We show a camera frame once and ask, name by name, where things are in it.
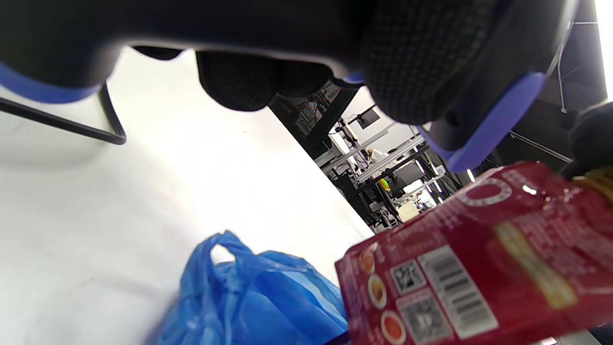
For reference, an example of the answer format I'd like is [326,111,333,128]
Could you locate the person's left hand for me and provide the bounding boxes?
[132,0,499,125]

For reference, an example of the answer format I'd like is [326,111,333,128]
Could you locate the person's right hand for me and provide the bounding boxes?
[560,101,613,180]

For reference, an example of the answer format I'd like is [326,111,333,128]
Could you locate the red ketchup package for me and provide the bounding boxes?
[334,161,613,345]

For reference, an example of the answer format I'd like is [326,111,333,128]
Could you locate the black and blue barcode scanner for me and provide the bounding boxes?
[0,0,580,173]

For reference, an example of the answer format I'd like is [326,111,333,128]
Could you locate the blue plastic bag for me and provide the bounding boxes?
[153,230,350,345]

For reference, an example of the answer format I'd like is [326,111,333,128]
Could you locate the background equipment racks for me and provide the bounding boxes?
[316,103,460,233]

